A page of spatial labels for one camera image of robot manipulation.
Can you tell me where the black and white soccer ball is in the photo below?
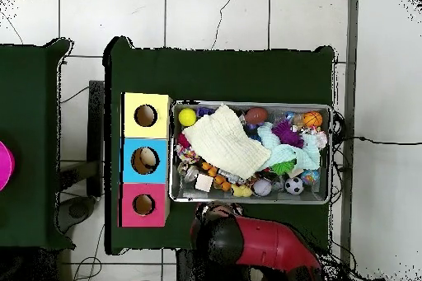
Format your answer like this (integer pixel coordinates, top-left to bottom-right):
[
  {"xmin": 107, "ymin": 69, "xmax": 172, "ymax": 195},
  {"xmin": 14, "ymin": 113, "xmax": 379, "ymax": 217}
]
[{"xmin": 284, "ymin": 176, "xmax": 305, "ymax": 195}]

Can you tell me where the black floor cable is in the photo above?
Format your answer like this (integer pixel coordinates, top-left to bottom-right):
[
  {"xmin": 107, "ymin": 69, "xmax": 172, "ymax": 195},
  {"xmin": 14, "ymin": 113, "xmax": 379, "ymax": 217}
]
[{"xmin": 332, "ymin": 135, "xmax": 422, "ymax": 146}]

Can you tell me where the purple spiky monster toy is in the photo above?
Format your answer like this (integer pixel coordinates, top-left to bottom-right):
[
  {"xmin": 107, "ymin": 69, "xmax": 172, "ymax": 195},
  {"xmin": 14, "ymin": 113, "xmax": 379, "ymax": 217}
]
[{"xmin": 271, "ymin": 119, "xmax": 305, "ymax": 149}]

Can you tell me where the dark green table cloth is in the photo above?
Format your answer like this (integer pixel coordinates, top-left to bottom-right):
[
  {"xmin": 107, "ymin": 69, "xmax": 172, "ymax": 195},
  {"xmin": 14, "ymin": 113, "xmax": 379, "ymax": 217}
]
[
  {"xmin": 102, "ymin": 35, "xmax": 338, "ymax": 255},
  {"xmin": 0, "ymin": 38, "xmax": 76, "ymax": 251}
]

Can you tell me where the clear mesh bin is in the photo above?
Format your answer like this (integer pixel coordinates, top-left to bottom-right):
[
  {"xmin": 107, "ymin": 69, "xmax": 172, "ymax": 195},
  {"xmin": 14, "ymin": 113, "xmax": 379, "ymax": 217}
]
[{"xmin": 169, "ymin": 101, "xmax": 333, "ymax": 205}]

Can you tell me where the yellow rubber duck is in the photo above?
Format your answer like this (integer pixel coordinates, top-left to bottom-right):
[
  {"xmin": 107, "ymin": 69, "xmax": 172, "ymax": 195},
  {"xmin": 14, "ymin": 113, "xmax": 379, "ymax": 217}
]
[{"xmin": 230, "ymin": 184, "xmax": 253, "ymax": 199}]

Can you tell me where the orange toy basketball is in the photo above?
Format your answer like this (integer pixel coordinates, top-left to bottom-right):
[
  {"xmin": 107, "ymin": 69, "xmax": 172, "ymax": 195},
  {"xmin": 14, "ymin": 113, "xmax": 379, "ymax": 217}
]
[{"xmin": 302, "ymin": 110, "xmax": 324, "ymax": 129}]

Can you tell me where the yellow ball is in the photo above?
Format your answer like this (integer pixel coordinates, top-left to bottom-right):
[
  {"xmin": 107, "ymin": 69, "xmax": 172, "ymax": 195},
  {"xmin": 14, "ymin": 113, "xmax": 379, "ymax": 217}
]
[{"xmin": 178, "ymin": 108, "xmax": 198, "ymax": 128}]

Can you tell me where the black metal stand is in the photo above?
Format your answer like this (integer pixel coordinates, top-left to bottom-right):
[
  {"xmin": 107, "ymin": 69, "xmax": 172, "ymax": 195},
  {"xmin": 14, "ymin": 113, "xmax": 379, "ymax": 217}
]
[{"xmin": 59, "ymin": 79, "xmax": 106, "ymax": 198}]

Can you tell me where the small wooden block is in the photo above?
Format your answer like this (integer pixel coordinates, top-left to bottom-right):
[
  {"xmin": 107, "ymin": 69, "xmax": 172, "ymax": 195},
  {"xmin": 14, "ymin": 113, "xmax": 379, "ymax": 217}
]
[{"xmin": 194, "ymin": 173, "xmax": 214, "ymax": 193}]

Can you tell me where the cream waffle cloth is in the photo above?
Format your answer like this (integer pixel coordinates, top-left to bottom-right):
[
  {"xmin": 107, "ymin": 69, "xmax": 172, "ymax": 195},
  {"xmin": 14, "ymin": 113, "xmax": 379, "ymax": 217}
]
[{"xmin": 181, "ymin": 104, "xmax": 272, "ymax": 180}]

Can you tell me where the white toy baseball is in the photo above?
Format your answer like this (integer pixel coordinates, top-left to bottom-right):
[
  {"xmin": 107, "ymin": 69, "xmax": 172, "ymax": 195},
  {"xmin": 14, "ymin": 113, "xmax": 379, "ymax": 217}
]
[{"xmin": 251, "ymin": 179, "xmax": 273, "ymax": 197}]

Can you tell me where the mint green waffle cloth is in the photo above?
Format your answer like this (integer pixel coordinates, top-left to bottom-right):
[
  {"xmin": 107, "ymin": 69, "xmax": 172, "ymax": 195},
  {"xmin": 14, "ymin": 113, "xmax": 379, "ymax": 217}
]
[{"xmin": 256, "ymin": 121, "xmax": 321, "ymax": 171}]

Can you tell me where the magenta round object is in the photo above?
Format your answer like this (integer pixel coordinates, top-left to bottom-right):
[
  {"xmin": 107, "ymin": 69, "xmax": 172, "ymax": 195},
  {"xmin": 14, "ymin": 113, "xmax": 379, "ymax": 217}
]
[{"xmin": 0, "ymin": 140, "xmax": 16, "ymax": 192}]

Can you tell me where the brown toy football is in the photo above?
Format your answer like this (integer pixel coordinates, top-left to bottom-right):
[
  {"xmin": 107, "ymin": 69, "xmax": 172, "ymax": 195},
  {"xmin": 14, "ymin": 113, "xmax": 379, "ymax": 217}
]
[{"xmin": 244, "ymin": 106, "xmax": 270, "ymax": 126}]

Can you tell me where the grey metal post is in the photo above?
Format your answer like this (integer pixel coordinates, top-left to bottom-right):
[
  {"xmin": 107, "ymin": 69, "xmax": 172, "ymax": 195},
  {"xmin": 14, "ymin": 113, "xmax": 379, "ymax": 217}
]
[{"xmin": 340, "ymin": 0, "xmax": 359, "ymax": 281}]

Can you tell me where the wooden box with three holes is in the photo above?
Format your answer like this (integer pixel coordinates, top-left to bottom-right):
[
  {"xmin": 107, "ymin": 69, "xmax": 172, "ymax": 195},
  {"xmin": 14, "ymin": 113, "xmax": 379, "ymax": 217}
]
[{"xmin": 119, "ymin": 91, "xmax": 173, "ymax": 228}]

